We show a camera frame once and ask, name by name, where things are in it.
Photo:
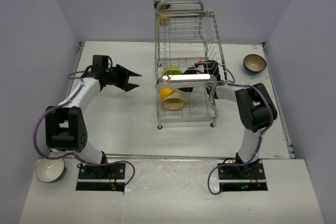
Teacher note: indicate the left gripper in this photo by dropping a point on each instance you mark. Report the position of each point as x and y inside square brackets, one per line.
[124, 74]

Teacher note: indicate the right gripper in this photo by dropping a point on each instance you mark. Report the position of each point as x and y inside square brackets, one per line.
[186, 89]

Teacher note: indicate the lime green bowl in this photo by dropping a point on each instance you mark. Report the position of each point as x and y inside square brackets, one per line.
[172, 70]

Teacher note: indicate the beige bowl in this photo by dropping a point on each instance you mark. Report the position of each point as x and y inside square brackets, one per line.
[174, 101]

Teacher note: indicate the yellow orange bowl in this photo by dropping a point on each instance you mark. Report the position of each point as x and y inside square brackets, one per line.
[165, 92]

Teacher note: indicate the dark blue bowl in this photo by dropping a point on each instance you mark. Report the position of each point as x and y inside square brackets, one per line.
[254, 63]

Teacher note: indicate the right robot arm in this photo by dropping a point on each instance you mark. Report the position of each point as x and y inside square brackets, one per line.
[257, 113]

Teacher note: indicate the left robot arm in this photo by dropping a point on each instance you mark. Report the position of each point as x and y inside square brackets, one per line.
[65, 127]

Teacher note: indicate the stainless steel dish rack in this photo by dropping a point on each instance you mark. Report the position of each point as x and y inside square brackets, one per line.
[190, 36]

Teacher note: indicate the steel perforated cutlery holder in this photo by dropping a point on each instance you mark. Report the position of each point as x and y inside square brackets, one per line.
[162, 21]

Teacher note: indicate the white bowl dark outside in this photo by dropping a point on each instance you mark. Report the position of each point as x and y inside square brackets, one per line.
[51, 170]

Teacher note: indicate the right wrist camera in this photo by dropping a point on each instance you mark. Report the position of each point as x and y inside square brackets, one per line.
[200, 64]

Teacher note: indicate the aluminium table rail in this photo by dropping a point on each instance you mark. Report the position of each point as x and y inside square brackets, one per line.
[166, 150]

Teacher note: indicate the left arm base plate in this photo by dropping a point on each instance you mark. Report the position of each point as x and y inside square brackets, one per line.
[101, 178]

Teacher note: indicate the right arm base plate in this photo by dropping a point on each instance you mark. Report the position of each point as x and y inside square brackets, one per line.
[244, 178]

